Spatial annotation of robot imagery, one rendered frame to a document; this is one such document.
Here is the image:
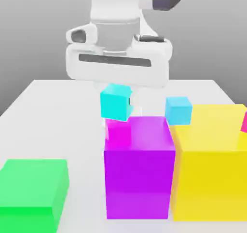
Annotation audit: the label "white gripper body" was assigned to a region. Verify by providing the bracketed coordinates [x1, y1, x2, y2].
[65, 43, 173, 88]

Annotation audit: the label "small cyan cube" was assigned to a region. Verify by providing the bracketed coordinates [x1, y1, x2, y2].
[100, 83, 134, 122]

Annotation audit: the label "small magenta cube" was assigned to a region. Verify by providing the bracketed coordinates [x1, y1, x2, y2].
[105, 118, 132, 151]

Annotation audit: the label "small light blue cube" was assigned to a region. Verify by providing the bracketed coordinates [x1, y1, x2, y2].
[165, 96, 193, 126]

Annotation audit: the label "small pink cube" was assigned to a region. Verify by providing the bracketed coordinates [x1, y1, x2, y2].
[240, 111, 247, 134]

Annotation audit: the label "large purple box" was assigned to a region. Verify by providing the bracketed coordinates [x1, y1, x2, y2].
[103, 116, 177, 220]

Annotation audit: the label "large yellow box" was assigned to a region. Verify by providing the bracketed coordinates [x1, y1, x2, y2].
[169, 104, 247, 222]

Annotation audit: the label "large green box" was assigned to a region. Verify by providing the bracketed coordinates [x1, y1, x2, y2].
[0, 159, 70, 233]

